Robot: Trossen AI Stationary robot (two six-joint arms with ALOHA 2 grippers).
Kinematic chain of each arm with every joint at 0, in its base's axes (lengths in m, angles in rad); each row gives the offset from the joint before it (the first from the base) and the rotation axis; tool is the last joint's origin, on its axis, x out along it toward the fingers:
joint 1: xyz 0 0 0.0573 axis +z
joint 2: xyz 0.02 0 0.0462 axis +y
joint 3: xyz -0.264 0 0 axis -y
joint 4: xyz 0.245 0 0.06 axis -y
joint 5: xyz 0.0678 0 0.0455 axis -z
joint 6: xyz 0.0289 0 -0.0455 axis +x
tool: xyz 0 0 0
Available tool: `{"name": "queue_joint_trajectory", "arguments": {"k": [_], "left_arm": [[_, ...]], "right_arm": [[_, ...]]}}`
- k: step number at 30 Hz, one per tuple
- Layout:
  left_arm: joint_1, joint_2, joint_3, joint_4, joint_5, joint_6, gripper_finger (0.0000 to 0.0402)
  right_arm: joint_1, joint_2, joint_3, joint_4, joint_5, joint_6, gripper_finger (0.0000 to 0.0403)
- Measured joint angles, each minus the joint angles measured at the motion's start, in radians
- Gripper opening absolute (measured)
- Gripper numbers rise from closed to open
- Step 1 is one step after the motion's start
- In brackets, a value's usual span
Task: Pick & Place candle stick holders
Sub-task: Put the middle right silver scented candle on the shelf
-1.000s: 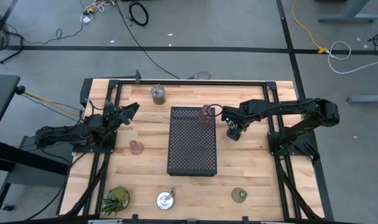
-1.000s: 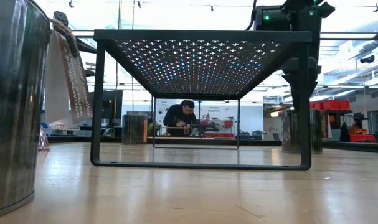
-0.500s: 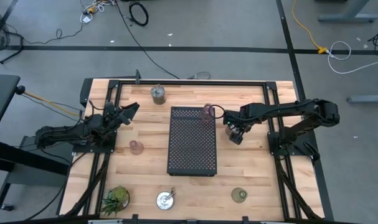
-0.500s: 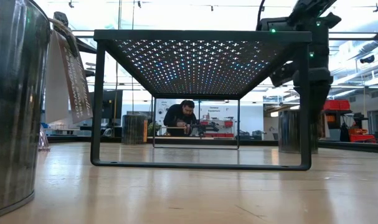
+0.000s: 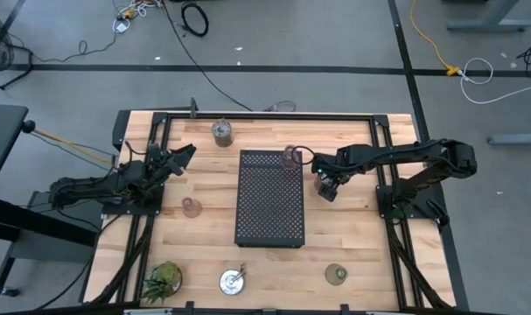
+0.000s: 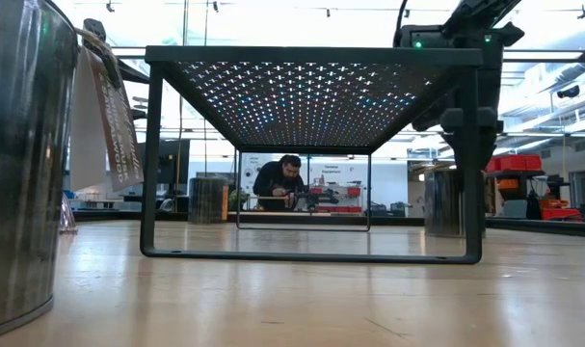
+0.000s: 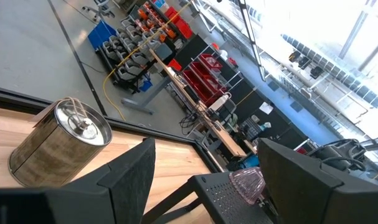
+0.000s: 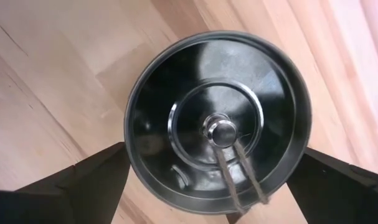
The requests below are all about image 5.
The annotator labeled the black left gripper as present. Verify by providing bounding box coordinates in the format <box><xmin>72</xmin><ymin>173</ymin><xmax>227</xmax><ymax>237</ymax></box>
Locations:
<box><xmin>143</xmin><ymin>143</ymin><xmax>198</xmax><ymax>180</ymax></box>

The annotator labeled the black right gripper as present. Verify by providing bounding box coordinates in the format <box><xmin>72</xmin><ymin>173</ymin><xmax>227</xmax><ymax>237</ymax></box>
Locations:
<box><xmin>311</xmin><ymin>146</ymin><xmax>352</xmax><ymax>204</ymax></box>

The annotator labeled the pink glass candlestick holder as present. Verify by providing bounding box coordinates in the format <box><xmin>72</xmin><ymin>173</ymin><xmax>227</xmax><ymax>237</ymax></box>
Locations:
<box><xmin>180</xmin><ymin>196</ymin><xmax>204</xmax><ymax>219</ymax></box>
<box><xmin>280</xmin><ymin>144</ymin><xmax>301</xmax><ymax>171</ymax></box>

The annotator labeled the metal tin candle with lid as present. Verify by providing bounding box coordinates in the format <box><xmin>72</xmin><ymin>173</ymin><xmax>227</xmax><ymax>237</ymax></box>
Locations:
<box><xmin>211</xmin><ymin>117</ymin><xmax>234</xmax><ymax>149</ymax></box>
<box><xmin>218</xmin><ymin>262</ymin><xmax>248</xmax><ymax>297</ymax></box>

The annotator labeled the green glass candle holder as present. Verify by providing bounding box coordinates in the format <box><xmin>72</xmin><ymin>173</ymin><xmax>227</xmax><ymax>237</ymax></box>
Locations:
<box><xmin>324</xmin><ymin>262</ymin><xmax>349</xmax><ymax>287</ymax></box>

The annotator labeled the black perforated metal shelf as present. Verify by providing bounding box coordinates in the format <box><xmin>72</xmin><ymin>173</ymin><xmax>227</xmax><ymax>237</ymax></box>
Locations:
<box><xmin>234</xmin><ymin>149</ymin><xmax>306</xmax><ymax>249</ymax></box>

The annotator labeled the green artificial succulent plant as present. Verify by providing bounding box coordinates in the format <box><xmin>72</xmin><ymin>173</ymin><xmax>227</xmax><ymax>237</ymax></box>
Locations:
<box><xmin>141</xmin><ymin>260</ymin><xmax>184</xmax><ymax>306</ymax></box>

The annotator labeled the white power adapter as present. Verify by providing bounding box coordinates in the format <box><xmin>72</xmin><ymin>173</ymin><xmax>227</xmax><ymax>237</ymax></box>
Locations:
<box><xmin>111</xmin><ymin>0</ymin><xmax>164</xmax><ymax>34</ymax></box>

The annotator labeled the black desk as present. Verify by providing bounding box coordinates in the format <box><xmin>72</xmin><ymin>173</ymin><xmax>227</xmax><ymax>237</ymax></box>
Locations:
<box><xmin>0</xmin><ymin>103</ymin><xmax>104</xmax><ymax>298</ymax></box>

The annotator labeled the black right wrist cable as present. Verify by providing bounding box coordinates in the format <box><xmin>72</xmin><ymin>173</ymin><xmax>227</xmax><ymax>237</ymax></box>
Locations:
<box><xmin>290</xmin><ymin>145</ymin><xmax>318</xmax><ymax>167</ymax></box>

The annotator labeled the black aluminium rig frame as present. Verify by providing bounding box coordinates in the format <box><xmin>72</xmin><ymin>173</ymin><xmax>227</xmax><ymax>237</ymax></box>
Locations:
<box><xmin>79</xmin><ymin>98</ymin><xmax>472</xmax><ymax>315</ymax></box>

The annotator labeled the long black floor cable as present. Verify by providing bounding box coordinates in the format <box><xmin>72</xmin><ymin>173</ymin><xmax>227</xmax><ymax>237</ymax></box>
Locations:
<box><xmin>159</xmin><ymin>0</ymin><xmax>254</xmax><ymax>113</ymax></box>

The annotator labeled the yellow cord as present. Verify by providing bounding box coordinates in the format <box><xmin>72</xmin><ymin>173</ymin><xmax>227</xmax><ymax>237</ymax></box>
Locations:
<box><xmin>32</xmin><ymin>128</ymin><xmax>114</xmax><ymax>166</ymax></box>

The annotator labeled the coiled black cable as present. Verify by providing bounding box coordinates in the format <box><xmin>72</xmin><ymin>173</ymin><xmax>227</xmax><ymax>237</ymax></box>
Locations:
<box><xmin>180</xmin><ymin>1</ymin><xmax>210</xmax><ymax>38</ymax></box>

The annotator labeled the yellow extension cable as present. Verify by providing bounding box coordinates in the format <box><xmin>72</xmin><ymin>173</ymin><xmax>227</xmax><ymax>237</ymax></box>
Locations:
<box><xmin>409</xmin><ymin>0</ymin><xmax>462</xmax><ymax>78</ymax></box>

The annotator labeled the white cable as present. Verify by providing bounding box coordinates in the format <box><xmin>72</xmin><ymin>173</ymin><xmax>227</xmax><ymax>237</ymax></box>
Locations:
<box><xmin>459</xmin><ymin>57</ymin><xmax>531</xmax><ymax>106</ymax></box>

